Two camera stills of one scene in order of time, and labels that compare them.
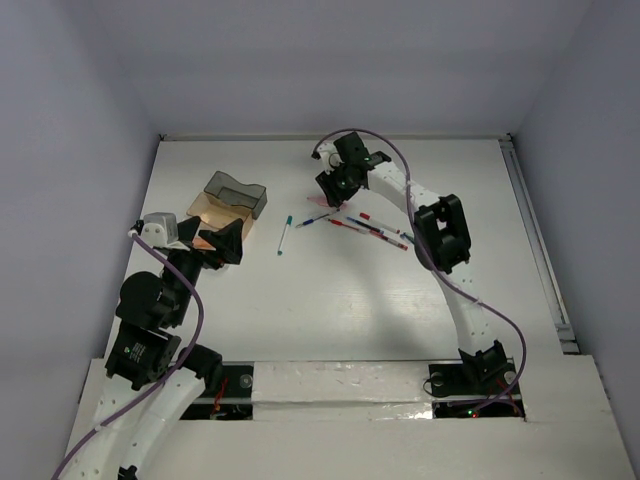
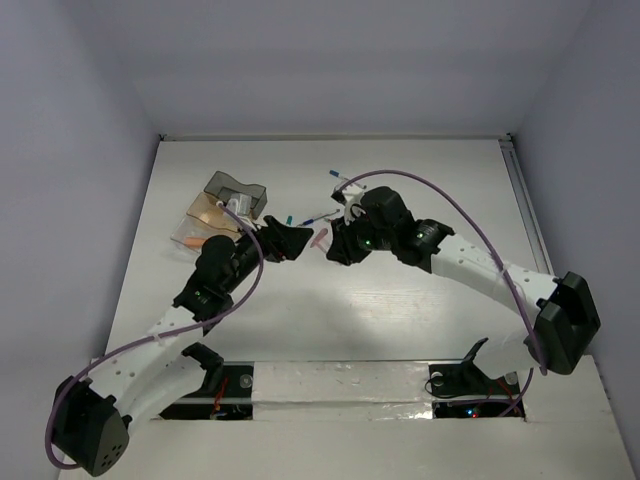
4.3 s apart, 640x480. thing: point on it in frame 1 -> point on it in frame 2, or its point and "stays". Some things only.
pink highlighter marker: x=318 y=199 -> x=319 y=238
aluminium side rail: x=567 y=338 stays
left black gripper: x=228 y=243 -> x=287 y=243
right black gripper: x=335 y=195 -> x=343 y=249
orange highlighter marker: x=199 y=243 stays
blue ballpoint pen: x=308 y=221 stays
